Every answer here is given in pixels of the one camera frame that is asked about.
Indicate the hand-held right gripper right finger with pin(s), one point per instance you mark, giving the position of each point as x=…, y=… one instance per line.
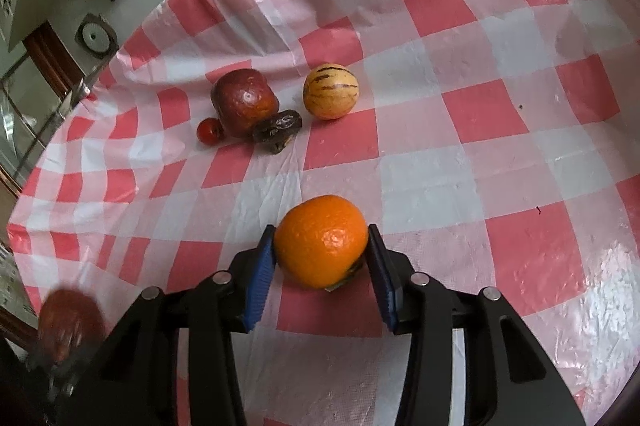
x=385, y=286

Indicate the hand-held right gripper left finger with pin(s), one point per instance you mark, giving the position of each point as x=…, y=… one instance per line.
x=260, y=278

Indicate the round grey fitting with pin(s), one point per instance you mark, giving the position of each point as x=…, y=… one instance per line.
x=95, y=37

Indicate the dark red apple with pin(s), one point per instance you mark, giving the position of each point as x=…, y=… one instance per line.
x=244, y=102
x=70, y=316

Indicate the large orange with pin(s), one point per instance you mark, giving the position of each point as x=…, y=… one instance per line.
x=321, y=241

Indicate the small red cherry tomato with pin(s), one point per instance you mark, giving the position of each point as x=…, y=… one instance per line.
x=210, y=131

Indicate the red white checked tablecloth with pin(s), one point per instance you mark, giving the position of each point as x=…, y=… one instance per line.
x=400, y=106

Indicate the dark brown date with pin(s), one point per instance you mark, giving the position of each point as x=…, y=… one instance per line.
x=277, y=125

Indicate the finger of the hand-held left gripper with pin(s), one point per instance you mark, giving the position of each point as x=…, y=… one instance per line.
x=55, y=371

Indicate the yellow striped pepino melon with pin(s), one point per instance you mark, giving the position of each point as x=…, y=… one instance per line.
x=331, y=91

